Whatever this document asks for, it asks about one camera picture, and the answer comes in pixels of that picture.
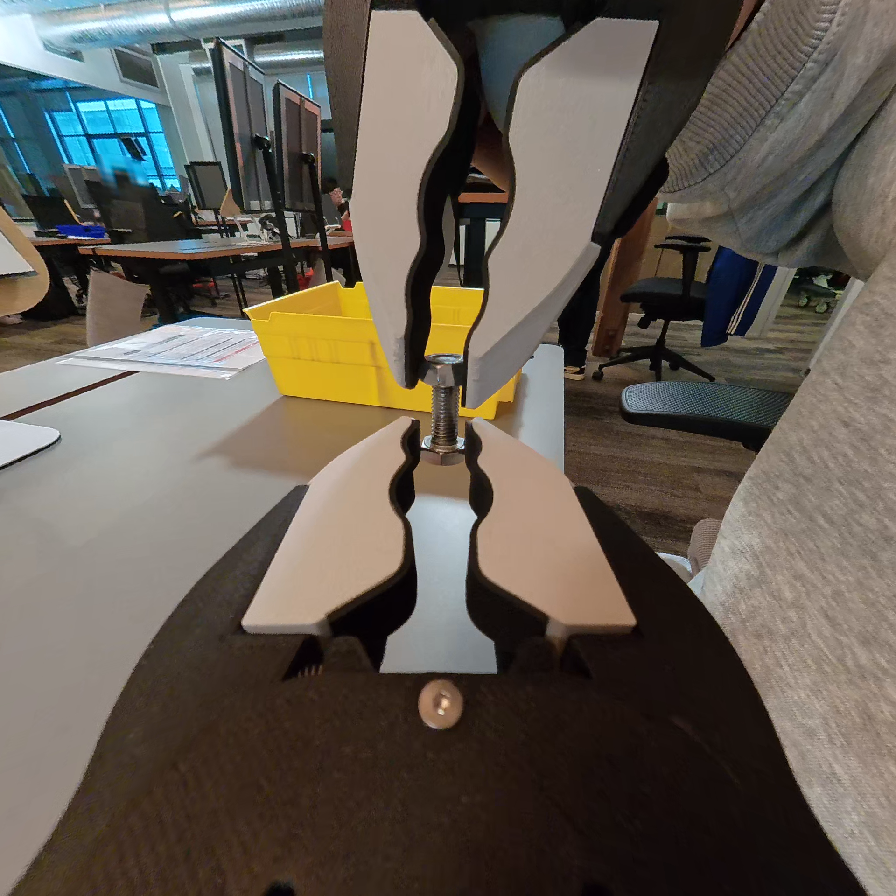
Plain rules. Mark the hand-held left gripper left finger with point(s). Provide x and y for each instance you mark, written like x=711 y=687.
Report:
x=337 y=547

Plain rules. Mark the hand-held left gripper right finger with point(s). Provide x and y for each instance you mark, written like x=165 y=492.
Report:
x=553 y=547

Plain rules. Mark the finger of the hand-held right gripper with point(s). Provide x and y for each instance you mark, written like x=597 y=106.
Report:
x=399 y=175
x=561 y=175

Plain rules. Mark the steel hex bolt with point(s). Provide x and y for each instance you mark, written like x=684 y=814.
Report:
x=443 y=406

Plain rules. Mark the yellow plastic bin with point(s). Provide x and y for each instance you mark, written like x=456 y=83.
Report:
x=315 y=350

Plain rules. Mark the person's right forearm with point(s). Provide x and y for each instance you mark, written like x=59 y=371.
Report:
x=771 y=140

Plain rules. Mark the grey desk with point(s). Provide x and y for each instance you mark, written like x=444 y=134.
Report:
x=140 y=490

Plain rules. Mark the person's right hand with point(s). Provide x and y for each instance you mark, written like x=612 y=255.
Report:
x=494 y=158

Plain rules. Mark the medium black monitor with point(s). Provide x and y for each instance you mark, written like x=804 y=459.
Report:
x=298 y=148

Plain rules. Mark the black office chair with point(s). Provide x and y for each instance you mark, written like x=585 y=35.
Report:
x=665 y=301

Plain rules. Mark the large black monitor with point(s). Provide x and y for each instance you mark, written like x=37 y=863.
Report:
x=242 y=126

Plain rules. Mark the blue jacket with white stripes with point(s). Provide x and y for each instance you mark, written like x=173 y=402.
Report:
x=735 y=301

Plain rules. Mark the small black monitor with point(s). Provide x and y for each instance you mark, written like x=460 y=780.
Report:
x=206 y=186

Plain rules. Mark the wooden top table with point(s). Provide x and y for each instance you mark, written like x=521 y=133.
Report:
x=211 y=249

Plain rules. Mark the black mesh chair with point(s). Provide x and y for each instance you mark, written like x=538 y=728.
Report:
x=708 y=413

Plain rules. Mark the chair base with castors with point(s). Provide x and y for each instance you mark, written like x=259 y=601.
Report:
x=820 y=294

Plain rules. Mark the person's grey hoodie torso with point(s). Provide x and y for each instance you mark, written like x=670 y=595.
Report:
x=805 y=560

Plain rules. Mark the printed paper sheet in sleeve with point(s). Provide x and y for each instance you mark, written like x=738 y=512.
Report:
x=168 y=347

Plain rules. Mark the large window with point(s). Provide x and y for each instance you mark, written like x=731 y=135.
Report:
x=113 y=133

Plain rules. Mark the grey board sheet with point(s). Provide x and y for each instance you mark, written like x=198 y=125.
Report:
x=116 y=304

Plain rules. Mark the white monitor base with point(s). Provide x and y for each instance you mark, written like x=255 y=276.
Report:
x=21 y=443

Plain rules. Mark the curved cardboard panel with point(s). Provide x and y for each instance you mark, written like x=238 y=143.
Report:
x=21 y=266

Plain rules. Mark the wooden post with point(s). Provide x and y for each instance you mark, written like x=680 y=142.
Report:
x=630 y=280

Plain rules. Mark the silver ceiling duct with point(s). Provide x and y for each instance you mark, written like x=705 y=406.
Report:
x=175 y=21

